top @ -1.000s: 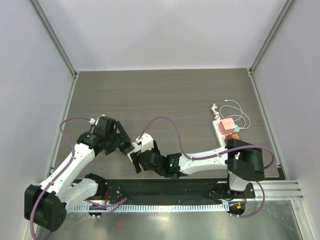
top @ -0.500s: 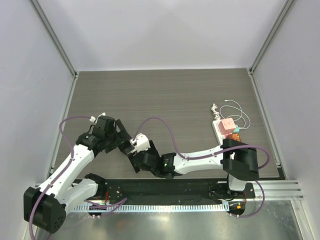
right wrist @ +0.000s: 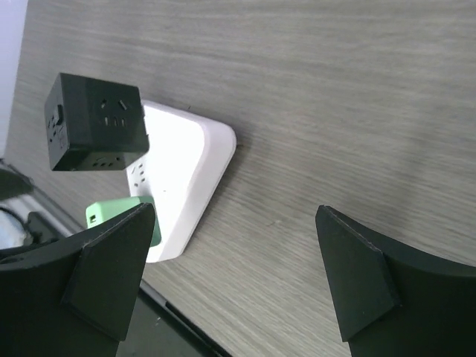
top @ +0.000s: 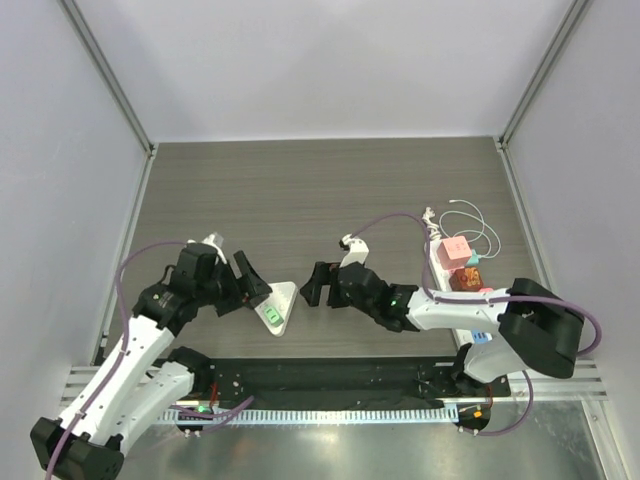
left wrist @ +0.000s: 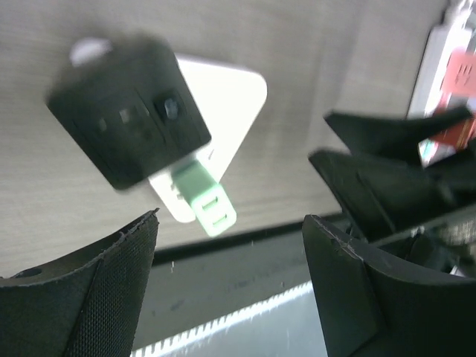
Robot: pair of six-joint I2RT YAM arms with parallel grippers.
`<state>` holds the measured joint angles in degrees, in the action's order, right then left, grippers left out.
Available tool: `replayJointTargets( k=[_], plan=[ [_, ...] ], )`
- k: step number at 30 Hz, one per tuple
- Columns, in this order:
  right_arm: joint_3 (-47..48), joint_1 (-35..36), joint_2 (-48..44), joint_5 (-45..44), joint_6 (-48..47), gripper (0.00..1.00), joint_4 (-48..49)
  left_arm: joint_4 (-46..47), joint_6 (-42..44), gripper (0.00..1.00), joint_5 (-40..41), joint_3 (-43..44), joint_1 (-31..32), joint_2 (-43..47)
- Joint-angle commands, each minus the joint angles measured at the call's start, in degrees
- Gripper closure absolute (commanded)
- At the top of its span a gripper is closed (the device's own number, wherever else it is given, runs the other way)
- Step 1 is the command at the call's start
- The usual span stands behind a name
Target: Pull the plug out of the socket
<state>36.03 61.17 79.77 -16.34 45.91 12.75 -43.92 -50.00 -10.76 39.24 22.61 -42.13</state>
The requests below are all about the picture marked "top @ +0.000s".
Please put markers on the pink cube adapter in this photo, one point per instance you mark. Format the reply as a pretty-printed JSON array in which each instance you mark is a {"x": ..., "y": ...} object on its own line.
[{"x": 454, "y": 252}]

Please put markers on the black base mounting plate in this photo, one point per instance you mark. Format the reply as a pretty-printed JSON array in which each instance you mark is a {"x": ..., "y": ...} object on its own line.
[{"x": 423, "y": 377}]

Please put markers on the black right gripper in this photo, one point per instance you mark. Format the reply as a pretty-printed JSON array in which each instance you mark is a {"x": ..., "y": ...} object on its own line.
[{"x": 334, "y": 286}]

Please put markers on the aluminium left frame post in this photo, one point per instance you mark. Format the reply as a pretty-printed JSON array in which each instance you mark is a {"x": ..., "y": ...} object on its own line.
[{"x": 101, "y": 64}]

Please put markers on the aluminium front frame rail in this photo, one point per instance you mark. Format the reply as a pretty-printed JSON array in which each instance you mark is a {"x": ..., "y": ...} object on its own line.
[{"x": 585, "y": 384}]

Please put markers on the white power strip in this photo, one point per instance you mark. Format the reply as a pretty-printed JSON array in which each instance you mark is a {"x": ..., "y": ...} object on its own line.
[{"x": 441, "y": 277}]

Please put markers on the aluminium right frame post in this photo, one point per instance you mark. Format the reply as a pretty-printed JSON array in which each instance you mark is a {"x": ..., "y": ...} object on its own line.
[{"x": 559, "y": 41}]

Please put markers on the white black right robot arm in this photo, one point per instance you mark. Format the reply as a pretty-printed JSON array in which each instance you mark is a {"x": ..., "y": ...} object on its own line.
[{"x": 530, "y": 328}]

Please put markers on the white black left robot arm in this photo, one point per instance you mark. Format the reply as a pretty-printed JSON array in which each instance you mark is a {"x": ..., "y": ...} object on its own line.
[{"x": 91, "y": 438}]

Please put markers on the green USB charger plug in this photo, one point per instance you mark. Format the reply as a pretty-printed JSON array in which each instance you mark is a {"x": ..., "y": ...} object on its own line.
[{"x": 273, "y": 316}]

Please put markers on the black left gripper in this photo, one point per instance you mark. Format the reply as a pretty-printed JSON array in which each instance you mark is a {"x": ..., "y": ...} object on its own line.
[{"x": 253, "y": 286}]

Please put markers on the white triangular power socket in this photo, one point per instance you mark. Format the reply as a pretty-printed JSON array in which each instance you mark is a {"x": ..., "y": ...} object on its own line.
[{"x": 282, "y": 298}]

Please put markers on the aluminium frame post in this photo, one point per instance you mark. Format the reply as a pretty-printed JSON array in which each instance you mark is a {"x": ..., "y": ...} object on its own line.
[
  {"x": 559, "y": 41},
  {"x": 101, "y": 64}
]

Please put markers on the teal small charger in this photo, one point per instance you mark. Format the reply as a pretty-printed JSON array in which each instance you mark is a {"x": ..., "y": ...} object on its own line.
[{"x": 474, "y": 259}]

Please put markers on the white perforated cable duct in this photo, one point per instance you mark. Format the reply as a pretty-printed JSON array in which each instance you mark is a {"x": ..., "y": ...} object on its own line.
[{"x": 447, "y": 414}]

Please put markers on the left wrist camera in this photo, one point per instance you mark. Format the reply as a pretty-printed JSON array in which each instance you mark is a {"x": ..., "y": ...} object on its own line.
[{"x": 209, "y": 248}]

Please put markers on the brown cube adapter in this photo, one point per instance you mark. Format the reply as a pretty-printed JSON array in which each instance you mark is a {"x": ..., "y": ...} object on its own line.
[{"x": 467, "y": 279}]

